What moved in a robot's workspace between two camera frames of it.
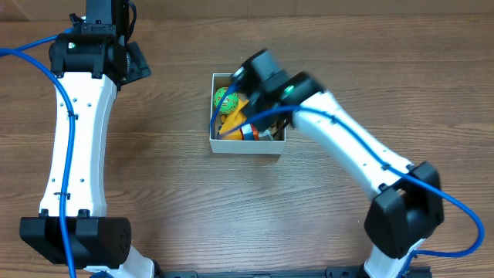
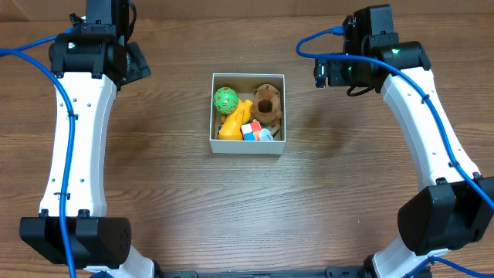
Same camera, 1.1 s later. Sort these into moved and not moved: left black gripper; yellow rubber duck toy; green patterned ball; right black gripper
Moved: right black gripper
Not moved: yellow rubber duck toy; green patterned ball; left black gripper
